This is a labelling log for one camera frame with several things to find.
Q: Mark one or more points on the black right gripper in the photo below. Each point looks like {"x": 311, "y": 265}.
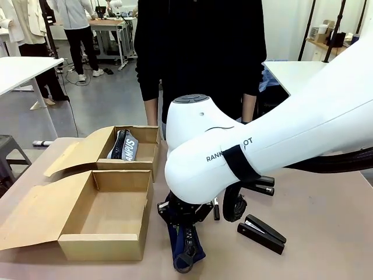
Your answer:
{"x": 185, "y": 211}

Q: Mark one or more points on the navy blue CAMPUS pencil case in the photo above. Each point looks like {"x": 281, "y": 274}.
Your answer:
{"x": 186, "y": 251}

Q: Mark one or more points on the black stapler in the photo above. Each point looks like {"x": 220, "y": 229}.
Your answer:
{"x": 266, "y": 191}
{"x": 262, "y": 237}

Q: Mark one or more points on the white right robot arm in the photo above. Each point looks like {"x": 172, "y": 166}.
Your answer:
{"x": 291, "y": 131}

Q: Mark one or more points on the person's left forearm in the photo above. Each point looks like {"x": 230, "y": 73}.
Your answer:
{"x": 249, "y": 106}

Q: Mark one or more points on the person's right forearm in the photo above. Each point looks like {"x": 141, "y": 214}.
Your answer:
{"x": 152, "y": 112}

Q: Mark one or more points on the open cardboard box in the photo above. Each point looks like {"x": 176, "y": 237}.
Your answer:
{"x": 102, "y": 210}
{"x": 145, "y": 151}

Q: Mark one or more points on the black marker pen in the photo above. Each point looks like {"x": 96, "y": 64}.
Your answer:
{"x": 216, "y": 211}

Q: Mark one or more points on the white power strip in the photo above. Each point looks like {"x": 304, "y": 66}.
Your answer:
{"x": 43, "y": 143}

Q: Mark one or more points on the blue cloth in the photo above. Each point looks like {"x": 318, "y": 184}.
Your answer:
{"x": 269, "y": 78}

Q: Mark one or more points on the pair of black shoes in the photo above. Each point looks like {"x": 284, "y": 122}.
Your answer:
{"x": 108, "y": 71}

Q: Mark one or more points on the person in black sweater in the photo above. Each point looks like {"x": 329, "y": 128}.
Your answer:
{"x": 201, "y": 43}

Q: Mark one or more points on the white table with blue cloth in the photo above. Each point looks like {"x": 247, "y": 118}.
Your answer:
{"x": 297, "y": 73}

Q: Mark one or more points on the grey metal stool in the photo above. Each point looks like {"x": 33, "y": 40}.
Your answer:
{"x": 10, "y": 151}

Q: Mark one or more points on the wooden top height-adjustable desk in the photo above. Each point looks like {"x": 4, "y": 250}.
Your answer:
{"x": 110, "y": 26}

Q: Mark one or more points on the bystander in light shirt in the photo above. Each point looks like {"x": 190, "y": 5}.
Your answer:
{"x": 77, "y": 32}

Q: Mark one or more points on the white table with round leg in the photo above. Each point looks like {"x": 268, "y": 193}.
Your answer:
{"x": 23, "y": 71}

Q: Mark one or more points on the wooden shelf with boxes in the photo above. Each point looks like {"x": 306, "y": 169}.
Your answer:
{"x": 323, "y": 43}

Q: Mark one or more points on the black tripod pole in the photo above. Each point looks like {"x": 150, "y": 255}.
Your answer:
{"x": 307, "y": 29}
{"x": 335, "y": 32}

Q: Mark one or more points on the black bag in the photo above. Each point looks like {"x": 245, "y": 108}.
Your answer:
{"x": 339, "y": 39}

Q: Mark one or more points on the bystander in white jacket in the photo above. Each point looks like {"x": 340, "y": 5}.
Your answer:
{"x": 26, "y": 26}

